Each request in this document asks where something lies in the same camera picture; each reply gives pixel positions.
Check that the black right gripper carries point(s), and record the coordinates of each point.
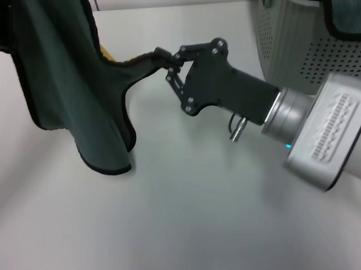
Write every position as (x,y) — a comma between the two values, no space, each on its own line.
(223,84)

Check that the yellow and green towel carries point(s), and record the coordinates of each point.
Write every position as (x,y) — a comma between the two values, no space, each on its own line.
(75,95)

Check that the grey perforated storage box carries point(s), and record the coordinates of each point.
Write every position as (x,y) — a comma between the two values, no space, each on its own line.
(284,45)

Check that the teal towel with black edging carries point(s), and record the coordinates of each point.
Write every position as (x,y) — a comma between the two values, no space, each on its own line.
(349,11)

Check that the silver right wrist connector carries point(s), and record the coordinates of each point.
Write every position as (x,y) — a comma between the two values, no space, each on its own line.
(239,129)

